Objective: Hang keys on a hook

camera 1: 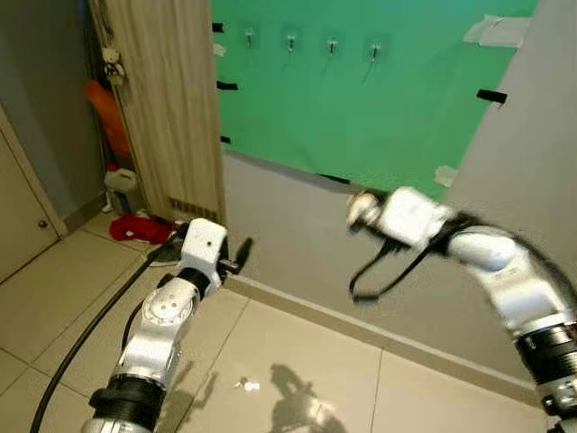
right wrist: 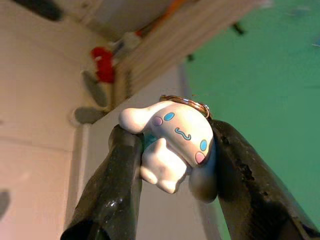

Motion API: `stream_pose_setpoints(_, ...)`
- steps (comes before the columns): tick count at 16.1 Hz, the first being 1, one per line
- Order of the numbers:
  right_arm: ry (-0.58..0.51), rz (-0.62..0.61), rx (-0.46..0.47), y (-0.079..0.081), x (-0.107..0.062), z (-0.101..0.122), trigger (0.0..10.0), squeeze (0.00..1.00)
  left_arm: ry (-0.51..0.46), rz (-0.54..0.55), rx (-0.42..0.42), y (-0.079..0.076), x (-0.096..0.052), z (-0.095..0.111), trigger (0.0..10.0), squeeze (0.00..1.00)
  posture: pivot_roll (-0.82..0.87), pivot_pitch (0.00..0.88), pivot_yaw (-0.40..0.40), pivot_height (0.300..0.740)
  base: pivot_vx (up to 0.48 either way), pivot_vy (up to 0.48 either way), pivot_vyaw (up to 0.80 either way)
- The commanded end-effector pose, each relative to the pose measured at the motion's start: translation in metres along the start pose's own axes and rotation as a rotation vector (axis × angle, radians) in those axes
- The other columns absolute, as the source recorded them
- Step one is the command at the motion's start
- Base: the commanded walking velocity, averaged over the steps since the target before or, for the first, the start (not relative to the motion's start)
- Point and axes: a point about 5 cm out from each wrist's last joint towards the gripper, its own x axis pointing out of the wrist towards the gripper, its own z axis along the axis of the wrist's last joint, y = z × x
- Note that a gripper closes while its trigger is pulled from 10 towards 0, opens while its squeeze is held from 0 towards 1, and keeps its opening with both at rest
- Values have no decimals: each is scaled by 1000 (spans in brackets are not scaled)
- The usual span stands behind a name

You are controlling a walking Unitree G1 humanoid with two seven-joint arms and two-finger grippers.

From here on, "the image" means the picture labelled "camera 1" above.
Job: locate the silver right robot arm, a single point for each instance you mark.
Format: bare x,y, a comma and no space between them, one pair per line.
514,289

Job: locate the small plush bear charm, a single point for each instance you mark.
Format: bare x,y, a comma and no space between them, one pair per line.
113,65

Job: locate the large white tape piece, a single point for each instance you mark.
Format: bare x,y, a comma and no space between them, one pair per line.
500,32

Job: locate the beige cabinet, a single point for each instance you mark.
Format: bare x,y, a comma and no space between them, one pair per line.
22,207

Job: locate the red cloth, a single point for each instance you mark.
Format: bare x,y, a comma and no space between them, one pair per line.
140,228

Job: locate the clear adhesive metal hook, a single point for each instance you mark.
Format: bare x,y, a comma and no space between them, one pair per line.
374,50
332,45
250,38
290,41

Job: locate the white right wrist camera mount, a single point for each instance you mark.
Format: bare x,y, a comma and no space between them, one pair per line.
410,215

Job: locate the green board with hooks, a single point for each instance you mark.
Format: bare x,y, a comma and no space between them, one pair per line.
361,108

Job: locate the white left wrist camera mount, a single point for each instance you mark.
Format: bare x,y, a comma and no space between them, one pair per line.
203,248

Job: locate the small white tape piece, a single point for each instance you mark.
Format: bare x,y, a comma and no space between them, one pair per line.
446,176

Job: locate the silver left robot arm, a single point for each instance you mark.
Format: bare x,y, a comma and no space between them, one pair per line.
162,316

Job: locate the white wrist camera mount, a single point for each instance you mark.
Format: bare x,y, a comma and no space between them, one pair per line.
410,215
203,248

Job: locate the orange plastic object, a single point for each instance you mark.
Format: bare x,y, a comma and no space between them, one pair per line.
108,122

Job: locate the black tape strip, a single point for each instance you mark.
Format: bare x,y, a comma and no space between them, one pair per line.
224,140
335,178
491,96
227,86
217,27

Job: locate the light wooden door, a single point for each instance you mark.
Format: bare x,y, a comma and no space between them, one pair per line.
162,108

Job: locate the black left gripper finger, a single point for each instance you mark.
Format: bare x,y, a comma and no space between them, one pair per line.
243,250

